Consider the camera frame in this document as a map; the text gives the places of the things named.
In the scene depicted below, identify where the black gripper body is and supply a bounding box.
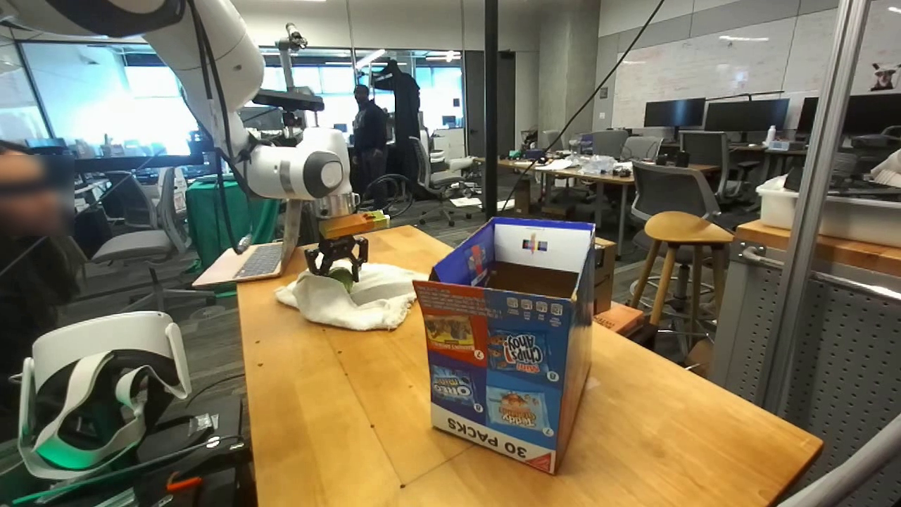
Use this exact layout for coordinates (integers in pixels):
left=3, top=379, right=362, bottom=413
left=307, top=233, right=369, bottom=264

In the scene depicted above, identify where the white cloth towel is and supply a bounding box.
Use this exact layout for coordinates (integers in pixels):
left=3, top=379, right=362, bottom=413
left=272, top=262, right=420, bottom=333

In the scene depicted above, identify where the blue cardboard snack box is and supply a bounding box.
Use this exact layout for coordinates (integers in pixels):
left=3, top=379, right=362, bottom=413
left=410, top=215, right=598, bottom=477

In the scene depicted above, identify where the small brown cardboard box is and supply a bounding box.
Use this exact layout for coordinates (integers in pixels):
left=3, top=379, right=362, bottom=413
left=586, top=233, right=618, bottom=319

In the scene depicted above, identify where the silver laptop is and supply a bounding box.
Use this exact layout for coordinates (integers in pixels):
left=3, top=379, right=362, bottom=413
left=192, top=240, right=290, bottom=291

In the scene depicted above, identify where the green fabric bin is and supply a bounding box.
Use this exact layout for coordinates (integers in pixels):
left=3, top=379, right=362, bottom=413
left=182, top=175, right=285, bottom=271

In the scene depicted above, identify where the person in dark clothes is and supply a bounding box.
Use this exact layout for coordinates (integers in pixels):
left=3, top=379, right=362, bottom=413
left=349, top=82, right=390, bottom=199

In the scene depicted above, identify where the tall black lab equipment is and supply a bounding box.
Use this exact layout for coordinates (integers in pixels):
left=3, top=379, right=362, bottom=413
left=372, top=58, right=424, bottom=191

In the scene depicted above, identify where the black pole stand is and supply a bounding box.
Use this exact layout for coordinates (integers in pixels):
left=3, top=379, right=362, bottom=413
left=480, top=0, right=500, bottom=220

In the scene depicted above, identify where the wooden office desk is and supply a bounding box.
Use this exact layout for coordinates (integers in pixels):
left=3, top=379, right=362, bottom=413
left=496, top=154, right=641, bottom=248

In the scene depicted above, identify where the white VR headset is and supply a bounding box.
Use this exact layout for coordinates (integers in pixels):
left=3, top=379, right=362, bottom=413
left=14, top=309, right=194, bottom=485

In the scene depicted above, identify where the person with black headband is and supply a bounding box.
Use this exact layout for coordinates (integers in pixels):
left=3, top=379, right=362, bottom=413
left=0, top=137, right=109, bottom=377

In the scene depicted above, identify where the grey office chair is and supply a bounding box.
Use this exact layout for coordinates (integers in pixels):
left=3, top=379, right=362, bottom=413
left=628, top=162, right=720, bottom=229

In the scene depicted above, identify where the round wooden stool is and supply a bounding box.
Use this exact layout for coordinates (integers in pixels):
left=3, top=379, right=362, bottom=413
left=628, top=209, right=738, bottom=353

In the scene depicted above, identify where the small black computer monitor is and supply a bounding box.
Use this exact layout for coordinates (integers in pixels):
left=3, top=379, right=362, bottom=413
left=641, top=95, right=708, bottom=131

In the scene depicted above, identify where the wide black computer monitor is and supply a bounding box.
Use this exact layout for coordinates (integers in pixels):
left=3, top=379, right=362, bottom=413
left=704, top=95, right=794, bottom=134

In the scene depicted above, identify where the white plastic bin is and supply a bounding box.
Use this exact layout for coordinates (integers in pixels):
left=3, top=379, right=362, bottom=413
left=755, top=175, right=901, bottom=248

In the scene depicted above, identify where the grey perforated workbench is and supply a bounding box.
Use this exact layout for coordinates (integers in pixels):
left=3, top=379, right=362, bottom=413
left=708, top=220, right=901, bottom=507

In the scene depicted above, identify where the black computer monitor pair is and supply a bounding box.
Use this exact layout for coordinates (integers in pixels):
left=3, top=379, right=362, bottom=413
left=796, top=91, right=901, bottom=140

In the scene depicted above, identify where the black camera on tripod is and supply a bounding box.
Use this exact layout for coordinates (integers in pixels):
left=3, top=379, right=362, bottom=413
left=251, top=26, right=330, bottom=134

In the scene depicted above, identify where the orange handled tool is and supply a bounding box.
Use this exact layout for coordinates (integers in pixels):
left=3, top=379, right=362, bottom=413
left=166, top=474, right=207, bottom=496

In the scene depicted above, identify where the silver aluminium post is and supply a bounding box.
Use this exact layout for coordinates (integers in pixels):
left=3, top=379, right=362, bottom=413
left=759, top=0, right=876, bottom=412

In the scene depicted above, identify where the grey diagonal metal rail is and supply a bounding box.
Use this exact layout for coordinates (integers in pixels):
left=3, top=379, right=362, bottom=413
left=777, top=417, right=901, bottom=507

